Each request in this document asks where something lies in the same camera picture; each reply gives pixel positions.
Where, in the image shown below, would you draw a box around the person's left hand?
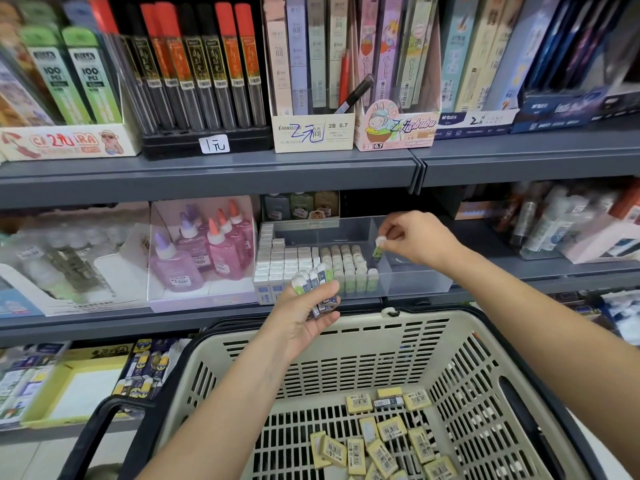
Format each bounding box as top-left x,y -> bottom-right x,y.
258,279 -> 341,368

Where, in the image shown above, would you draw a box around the person's right hand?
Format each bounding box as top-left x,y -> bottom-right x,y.
378,209 -> 467,272

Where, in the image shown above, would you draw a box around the rows of white erasers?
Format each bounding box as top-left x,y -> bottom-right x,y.
253,223 -> 326,306

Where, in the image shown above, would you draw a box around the row of white green erasers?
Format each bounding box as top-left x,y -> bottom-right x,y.
320,245 -> 381,296

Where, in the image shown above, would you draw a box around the beige shopping basket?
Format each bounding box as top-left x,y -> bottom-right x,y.
58,303 -> 611,480

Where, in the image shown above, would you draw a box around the pile of erasers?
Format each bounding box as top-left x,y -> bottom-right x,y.
308,385 -> 461,480

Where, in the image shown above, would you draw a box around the grey store shelves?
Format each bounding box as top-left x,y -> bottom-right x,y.
0,0 -> 640,436

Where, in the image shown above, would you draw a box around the person's left forearm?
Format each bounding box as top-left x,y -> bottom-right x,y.
140,345 -> 313,480

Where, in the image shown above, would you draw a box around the person's right forearm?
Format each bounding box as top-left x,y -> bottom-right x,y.
445,245 -> 640,480

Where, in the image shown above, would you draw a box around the pink glue display box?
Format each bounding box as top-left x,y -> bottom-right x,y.
148,197 -> 259,314

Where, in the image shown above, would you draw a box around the colourful pencil display box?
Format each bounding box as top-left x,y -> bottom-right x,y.
355,0 -> 441,153

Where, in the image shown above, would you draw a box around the blue white display box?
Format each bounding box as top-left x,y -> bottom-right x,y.
435,0 -> 640,141

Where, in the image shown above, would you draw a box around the white pencil display box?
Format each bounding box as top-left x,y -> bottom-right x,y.
265,0 -> 356,154

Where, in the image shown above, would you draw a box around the white glue display box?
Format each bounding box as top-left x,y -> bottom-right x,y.
0,205 -> 151,318

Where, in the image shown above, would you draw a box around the yellow empty display box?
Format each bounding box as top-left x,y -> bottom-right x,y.
20,353 -> 129,431

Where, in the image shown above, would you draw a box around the white eraser display box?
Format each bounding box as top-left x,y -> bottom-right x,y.
0,343 -> 69,428

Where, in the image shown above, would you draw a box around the cartoon print display box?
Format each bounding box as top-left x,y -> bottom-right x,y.
0,0 -> 141,163

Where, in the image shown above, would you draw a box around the clear plastic divider tray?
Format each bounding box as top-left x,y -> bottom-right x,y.
258,215 -> 456,301

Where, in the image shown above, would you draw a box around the pink glue bottle orange cap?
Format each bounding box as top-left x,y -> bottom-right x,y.
228,199 -> 257,251
218,207 -> 251,264
206,217 -> 244,281

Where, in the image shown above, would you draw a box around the translucent glue bottle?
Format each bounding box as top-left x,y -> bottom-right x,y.
314,191 -> 341,219
264,193 -> 291,221
290,193 -> 315,220

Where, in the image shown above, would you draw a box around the pink glue bottle purple cap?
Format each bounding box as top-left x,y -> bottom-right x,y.
150,229 -> 204,293
178,205 -> 214,271

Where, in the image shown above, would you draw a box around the dark blue yellow packets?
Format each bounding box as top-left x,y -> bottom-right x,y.
112,337 -> 191,401

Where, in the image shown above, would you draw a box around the black pen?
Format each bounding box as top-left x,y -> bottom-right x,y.
335,73 -> 376,116

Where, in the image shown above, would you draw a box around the white price label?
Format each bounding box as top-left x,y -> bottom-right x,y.
199,133 -> 231,156

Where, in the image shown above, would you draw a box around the black lead tube display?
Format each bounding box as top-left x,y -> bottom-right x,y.
90,0 -> 274,159

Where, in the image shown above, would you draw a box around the row of clear glue bottles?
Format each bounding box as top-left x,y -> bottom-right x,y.
20,229 -> 121,296

